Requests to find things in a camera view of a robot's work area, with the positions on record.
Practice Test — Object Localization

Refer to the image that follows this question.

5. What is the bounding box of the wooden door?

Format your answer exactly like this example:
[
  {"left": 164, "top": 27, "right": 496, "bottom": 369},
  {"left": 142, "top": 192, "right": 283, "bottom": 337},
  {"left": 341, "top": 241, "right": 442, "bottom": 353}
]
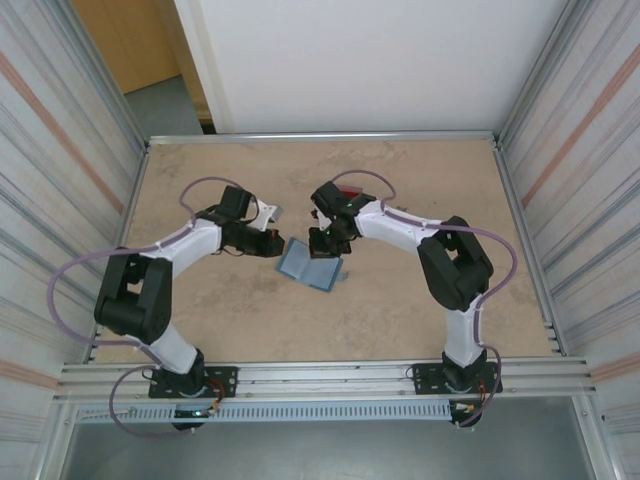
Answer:
[{"left": 72, "top": 0, "right": 209, "bottom": 121}]

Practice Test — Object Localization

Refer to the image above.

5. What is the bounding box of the aluminium side rail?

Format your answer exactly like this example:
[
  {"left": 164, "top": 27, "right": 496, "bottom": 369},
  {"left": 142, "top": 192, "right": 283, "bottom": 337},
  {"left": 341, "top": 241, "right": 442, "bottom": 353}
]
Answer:
[
  {"left": 492, "top": 139, "right": 569, "bottom": 356},
  {"left": 88, "top": 142, "right": 152, "bottom": 362}
]

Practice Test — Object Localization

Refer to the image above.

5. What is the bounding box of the teal card holder wallet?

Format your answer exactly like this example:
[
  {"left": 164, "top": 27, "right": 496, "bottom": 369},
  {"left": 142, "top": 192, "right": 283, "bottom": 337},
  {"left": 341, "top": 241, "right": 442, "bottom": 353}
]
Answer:
[{"left": 273, "top": 238, "right": 351, "bottom": 292}]

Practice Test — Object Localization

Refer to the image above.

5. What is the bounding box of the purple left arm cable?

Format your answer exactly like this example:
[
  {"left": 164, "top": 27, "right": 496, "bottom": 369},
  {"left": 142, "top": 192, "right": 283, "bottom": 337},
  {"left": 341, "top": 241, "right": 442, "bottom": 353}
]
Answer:
[{"left": 47, "top": 175, "right": 251, "bottom": 441}]

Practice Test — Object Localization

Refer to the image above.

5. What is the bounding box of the aluminium corner post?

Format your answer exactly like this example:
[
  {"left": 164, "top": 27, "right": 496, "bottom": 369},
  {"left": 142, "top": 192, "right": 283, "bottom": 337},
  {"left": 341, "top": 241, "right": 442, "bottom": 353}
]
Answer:
[
  {"left": 49, "top": 0, "right": 151, "bottom": 149},
  {"left": 497, "top": 0, "right": 581, "bottom": 144}
]

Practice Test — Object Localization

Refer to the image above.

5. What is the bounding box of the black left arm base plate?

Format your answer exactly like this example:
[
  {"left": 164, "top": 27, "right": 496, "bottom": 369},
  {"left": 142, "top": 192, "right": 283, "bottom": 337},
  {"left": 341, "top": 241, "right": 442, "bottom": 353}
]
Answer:
[{"left": 148, "top": 366, "right": 239, "bottom": 400}]

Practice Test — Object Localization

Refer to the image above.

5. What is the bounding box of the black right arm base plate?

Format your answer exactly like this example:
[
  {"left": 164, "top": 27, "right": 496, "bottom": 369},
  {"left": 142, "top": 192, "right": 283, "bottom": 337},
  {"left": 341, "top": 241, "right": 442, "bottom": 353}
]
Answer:
[{"left": 412, "top": 360, "right": 504, "bottom": 396}]

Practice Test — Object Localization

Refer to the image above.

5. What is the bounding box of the white door frame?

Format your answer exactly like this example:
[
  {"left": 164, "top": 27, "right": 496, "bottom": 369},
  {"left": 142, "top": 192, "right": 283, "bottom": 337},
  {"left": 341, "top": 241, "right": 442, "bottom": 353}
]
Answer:
[{"left": 172, "top": 0, "right": 236, "bottom": 135}]

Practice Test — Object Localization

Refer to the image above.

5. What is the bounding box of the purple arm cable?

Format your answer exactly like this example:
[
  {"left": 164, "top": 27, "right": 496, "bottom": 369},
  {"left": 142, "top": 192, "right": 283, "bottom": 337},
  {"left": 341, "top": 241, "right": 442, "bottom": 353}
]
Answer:
[
  {"left": 47, "top": 175, "right": 251, "bottom": 441},
  {"left": 329, "top": 169, "right": 519, "bottom": 431}
]

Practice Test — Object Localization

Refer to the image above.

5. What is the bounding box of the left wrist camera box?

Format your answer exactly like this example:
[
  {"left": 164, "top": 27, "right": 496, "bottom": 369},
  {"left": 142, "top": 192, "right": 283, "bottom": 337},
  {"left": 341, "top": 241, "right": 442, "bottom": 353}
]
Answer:
[{"left": 249, "top": 199, "right": 285, "bottom": 234}]

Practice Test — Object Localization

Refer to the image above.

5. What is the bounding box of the aluminium table edge rail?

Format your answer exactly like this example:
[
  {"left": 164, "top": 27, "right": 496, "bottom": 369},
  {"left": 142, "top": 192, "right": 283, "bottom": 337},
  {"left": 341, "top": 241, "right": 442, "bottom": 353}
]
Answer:
[{"left": 144, "top": 130, "right": 501, "bottom": 147}]

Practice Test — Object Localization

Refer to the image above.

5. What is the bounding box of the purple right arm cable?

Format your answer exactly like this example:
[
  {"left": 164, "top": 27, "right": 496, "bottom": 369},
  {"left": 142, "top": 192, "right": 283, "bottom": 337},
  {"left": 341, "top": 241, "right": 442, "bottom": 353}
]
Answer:
[{"left": 329, "top": 169, "right": 519, "bottom": 431}]

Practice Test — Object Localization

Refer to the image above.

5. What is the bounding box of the wide aluminium mounting rail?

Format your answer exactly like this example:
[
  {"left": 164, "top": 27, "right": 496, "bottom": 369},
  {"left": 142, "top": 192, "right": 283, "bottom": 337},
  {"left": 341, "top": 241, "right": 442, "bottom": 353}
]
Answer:
[{"left": 58, "top": 357, "right": 599, "bottom": 404}]

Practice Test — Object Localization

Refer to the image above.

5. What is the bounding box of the grey slotted cable duct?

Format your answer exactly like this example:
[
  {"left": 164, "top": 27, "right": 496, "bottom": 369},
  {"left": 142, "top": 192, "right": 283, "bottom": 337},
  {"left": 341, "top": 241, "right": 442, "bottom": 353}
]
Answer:
[{"left": 74, "top": 402, "right": 454, "bottom": 424}]

